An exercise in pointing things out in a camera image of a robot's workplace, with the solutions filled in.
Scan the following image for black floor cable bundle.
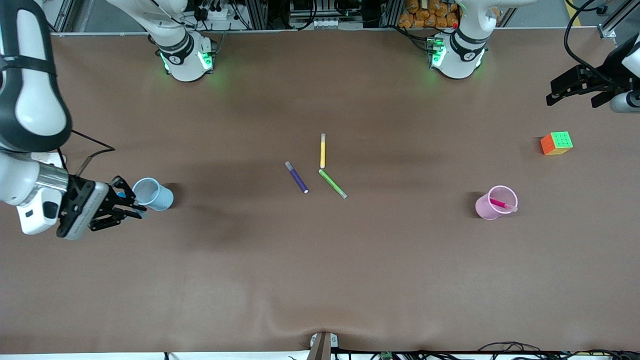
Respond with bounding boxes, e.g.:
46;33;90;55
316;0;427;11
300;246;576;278
477;341;640;360

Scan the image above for green marker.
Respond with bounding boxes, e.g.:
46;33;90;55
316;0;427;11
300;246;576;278
318;169;348;200

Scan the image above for colourful puzzle cube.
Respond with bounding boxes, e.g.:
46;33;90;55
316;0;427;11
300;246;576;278
540;131;574;156

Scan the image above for brown table mat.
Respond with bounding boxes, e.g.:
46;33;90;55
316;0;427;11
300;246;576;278
0;27;640;356

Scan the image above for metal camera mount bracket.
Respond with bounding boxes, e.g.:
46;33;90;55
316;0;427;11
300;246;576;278
306;331;340;360

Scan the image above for white terminal block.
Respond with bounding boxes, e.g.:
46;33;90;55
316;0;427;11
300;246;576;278
311;18;365;30

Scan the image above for white power strip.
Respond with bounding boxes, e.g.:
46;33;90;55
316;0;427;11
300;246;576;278
197;4;237;22

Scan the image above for purple marker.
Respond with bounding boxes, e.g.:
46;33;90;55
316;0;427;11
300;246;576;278
285;161;309;194

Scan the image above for orange snack bags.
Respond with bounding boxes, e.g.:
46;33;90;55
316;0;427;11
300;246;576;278
398;0;460;29

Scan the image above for pink mesh cup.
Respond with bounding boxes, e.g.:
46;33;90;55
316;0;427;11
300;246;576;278
475;185;519;221

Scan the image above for light blue mesh cup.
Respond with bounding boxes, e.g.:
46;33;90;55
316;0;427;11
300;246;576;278
132;177;175;212

